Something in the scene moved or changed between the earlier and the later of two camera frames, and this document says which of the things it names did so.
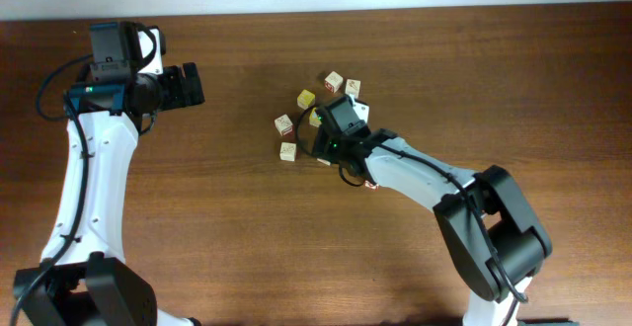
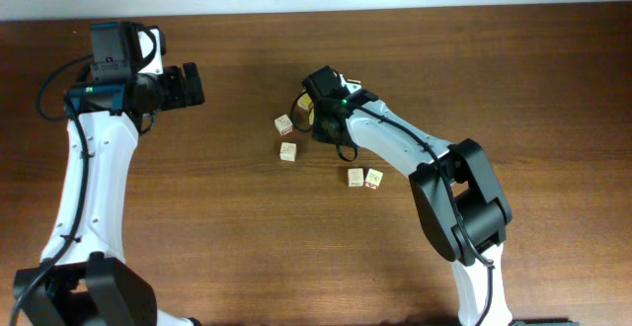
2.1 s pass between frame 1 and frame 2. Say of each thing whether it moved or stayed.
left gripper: stayed
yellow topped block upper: stayed
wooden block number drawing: moved
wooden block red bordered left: stayed
